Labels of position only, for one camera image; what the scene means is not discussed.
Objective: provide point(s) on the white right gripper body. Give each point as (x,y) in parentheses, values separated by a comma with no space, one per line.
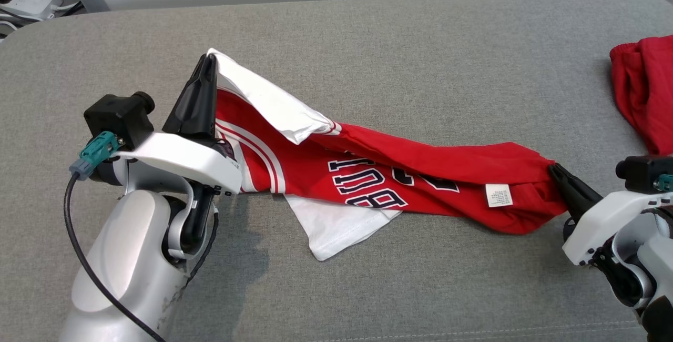
(594,221)

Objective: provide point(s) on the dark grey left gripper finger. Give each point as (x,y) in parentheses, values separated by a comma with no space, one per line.
(181,113)
(207,110)

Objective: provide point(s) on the white silver left gripper body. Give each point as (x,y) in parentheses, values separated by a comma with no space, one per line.
(184,158)

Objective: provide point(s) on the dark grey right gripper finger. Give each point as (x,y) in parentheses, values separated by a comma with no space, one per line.
(570,202)
(581,192)

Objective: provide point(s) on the red shorts with white stripe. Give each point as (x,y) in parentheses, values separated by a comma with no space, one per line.
(646,94)

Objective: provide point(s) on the red jersey with white sleeves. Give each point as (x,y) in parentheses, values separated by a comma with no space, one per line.
(420,168)

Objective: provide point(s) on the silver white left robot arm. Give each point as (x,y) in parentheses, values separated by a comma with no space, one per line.
(131,258)

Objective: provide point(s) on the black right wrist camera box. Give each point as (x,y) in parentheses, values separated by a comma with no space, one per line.
(639,173)

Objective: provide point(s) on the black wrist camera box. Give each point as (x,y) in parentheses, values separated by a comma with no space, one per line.
(118,116)
(639,173)

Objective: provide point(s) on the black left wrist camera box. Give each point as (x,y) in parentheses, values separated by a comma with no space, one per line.
(118,116)

